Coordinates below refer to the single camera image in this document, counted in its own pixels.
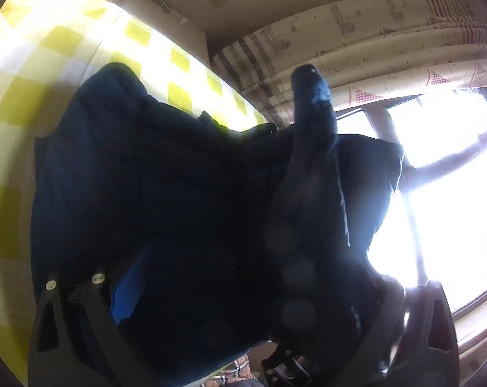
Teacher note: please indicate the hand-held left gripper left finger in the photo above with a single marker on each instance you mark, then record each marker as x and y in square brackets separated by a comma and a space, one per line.
[124, 290]

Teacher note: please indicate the white nightstand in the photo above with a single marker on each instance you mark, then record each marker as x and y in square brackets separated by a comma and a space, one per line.
[162, 16]

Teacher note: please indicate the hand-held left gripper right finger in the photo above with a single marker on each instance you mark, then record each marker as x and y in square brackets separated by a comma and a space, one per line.
[435, 294]

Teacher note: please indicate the yellow checkered blanket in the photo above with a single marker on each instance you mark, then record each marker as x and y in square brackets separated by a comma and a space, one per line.
[45, 68]

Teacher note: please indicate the blue padded jacket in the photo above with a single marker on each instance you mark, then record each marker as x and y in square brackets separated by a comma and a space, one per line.
[178, 193]

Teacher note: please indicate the plaid cloth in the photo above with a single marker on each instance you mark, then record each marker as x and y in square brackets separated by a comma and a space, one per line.
[233, 371]

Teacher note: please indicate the window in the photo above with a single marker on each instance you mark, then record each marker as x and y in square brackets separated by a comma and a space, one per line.
[441, 193]

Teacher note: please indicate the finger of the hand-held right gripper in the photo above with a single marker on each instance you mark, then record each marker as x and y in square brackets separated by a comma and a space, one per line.
[285, 365]

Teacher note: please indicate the striped printed curtain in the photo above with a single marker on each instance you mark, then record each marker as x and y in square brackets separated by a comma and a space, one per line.
[368, 48]

